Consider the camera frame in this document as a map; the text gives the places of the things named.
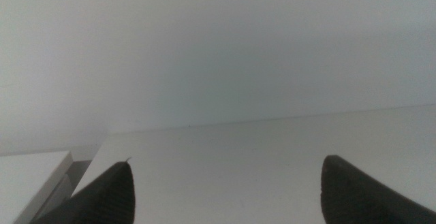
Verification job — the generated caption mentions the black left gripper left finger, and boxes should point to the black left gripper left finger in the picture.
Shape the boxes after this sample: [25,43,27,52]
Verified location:
[29,160,136,224]

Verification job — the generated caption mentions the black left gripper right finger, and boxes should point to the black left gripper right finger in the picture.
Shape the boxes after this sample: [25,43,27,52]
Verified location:
[320,154,436,224]

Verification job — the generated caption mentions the white side table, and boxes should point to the white side table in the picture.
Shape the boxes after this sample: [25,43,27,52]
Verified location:
[0,150,75,224]

